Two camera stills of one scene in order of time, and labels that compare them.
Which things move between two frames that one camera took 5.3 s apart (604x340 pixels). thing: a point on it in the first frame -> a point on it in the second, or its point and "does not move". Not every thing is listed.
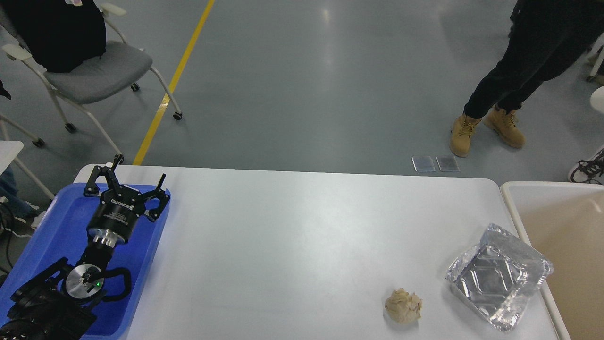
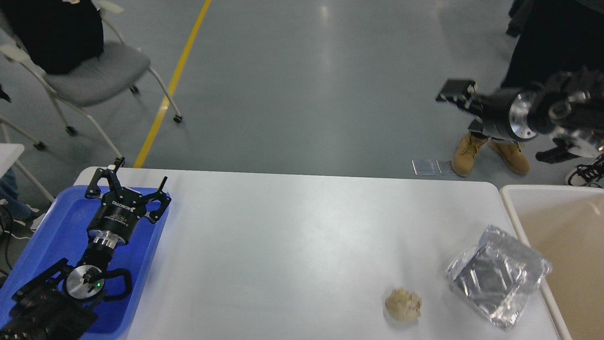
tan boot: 462,126 -> 463,160
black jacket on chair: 59,34 does not move
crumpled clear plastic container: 497,278 does not move
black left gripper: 116,216 does not move
